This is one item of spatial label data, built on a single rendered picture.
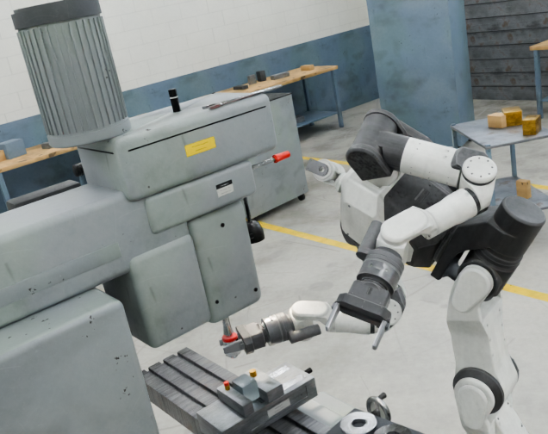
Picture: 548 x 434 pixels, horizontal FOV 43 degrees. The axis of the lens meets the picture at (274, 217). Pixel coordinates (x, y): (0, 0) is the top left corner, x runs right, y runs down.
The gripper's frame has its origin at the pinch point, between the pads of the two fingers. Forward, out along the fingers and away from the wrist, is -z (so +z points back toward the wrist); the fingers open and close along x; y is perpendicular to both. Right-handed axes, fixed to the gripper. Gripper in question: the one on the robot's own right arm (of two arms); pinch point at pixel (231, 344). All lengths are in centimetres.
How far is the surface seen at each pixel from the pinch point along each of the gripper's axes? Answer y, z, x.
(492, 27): 22, 535, -664
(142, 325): -23.4, -23.3, 19.4
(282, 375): 18.5, 13.8, -3.7
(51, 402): -23, -46, 43
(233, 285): -22.2, 3.1, 9.6
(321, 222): 120, 157, -387
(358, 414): 5.6, 20.8, 44.6
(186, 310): -22.8, -11.5, 17.5
